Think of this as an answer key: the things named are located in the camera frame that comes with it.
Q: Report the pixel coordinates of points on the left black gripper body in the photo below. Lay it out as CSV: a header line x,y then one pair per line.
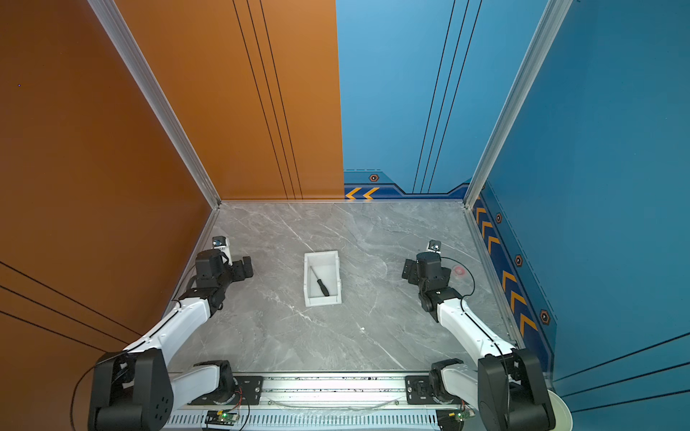
x,y
225,279

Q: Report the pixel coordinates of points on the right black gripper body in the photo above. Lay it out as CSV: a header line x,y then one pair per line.
x,y
421,285

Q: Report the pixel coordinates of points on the black handled screwdriver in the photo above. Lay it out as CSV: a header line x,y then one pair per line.
x,y
320,283

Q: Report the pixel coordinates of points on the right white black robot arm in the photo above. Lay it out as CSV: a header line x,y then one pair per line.
x,y
505,384

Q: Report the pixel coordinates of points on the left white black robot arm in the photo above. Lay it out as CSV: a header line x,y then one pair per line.
x,y
132,389

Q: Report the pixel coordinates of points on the white rectangular plastic bin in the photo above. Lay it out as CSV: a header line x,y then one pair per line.
x,y
327,267

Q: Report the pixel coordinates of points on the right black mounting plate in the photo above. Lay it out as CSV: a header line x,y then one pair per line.
x,y
418,391

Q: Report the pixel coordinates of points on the black mounting plate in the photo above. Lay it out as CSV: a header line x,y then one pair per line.
x,y
418,391
247,390

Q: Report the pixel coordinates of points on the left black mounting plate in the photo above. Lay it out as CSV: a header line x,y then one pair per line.
x,y
247,390

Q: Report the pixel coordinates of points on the right green circuit board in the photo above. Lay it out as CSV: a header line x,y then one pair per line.
x,y
461,416

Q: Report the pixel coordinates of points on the green circuit board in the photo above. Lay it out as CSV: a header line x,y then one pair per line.
x,y
223,418
461,416

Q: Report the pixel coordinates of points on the left green circuit board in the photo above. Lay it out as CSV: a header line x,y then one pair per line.
x,y
223,418

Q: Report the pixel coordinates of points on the white round bowl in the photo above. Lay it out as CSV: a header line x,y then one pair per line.
x,y
563,418

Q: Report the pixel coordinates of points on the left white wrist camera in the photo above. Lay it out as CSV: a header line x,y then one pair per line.
x,y
220,242

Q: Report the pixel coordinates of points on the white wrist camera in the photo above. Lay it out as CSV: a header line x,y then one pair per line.
x,y
434,246
220,242

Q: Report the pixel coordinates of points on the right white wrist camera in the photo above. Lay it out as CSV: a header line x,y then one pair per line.
x,y
434,246

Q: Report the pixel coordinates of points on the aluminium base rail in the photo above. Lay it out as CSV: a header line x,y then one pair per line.
x,y
331,401

